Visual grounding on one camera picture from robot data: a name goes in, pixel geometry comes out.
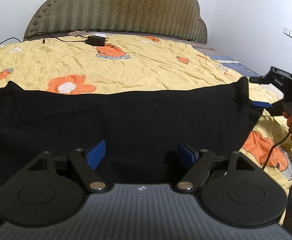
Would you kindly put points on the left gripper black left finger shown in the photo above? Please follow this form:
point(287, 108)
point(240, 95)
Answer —
point(52, 188)

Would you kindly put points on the olive green padded headboard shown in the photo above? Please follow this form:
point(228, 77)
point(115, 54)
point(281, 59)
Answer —
point(176, 18)

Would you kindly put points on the white wall switch plate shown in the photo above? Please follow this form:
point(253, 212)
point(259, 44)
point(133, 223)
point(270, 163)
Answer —
point(287, 32)

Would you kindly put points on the black power adapter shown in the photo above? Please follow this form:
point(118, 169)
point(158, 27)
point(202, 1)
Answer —
point(94, 40)

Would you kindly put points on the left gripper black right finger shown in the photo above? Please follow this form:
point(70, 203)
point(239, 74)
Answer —
point(232, 189)

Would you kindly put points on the blue patterned mattress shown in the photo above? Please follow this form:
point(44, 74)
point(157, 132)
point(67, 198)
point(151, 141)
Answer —
point(235, 65)

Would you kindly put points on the yellow carrot print bed sheet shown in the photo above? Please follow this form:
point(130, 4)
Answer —
point(129, 63)

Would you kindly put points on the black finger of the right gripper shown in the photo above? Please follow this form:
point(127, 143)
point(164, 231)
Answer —
point(261, 104)

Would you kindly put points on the black pants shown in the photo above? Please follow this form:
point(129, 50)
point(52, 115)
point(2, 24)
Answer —
point(141, 129)

